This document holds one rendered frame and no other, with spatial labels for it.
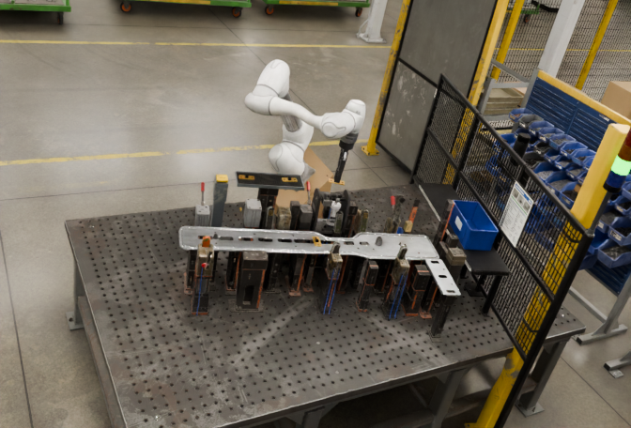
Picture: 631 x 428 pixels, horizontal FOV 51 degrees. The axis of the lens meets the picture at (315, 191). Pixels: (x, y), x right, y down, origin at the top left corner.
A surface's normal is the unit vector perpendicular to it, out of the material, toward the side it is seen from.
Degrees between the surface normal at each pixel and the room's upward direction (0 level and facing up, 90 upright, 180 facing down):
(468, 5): 89
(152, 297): 0
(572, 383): 0
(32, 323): 0
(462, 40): 90
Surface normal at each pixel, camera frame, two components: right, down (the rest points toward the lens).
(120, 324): 0.18, -0.85
